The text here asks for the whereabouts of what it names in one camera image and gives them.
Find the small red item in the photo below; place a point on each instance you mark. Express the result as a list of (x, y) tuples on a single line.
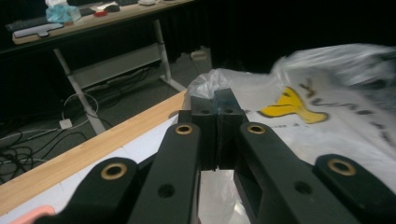
[(100, 13)]

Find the white-legged desk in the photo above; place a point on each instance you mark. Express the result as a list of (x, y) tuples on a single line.
[(118, 65)]

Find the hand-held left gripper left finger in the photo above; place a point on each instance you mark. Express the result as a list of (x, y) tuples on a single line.
[(183, 161)]

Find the white power adapter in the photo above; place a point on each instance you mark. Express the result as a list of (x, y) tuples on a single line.
[(65, 124)]

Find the white board table cover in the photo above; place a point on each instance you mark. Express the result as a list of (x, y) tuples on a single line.
[(137, 146)]

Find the grey wrist rest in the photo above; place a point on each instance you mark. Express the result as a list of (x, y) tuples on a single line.
[(37, 30)]

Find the clear smiley plastic bag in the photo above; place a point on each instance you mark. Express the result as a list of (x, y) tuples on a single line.
[(327, 137)]

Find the black computer mouse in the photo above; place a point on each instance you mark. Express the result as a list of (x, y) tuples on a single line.
[(112, 8)]

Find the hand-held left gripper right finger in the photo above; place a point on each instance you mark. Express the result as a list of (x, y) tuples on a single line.
[(261, 155)]

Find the pink plastic basket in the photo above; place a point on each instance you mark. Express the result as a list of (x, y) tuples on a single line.
[(34, 214)]

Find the blue tissue box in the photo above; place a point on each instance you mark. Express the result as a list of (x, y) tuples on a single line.
[(62, 12)]

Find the wooden table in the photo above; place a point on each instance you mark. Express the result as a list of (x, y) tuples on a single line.
[(77, 155)]

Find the white power strip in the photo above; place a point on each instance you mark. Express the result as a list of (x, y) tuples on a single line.
[(199, 54)]

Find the dark keyboard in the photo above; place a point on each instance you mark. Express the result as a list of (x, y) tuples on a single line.
[(26, 23)]

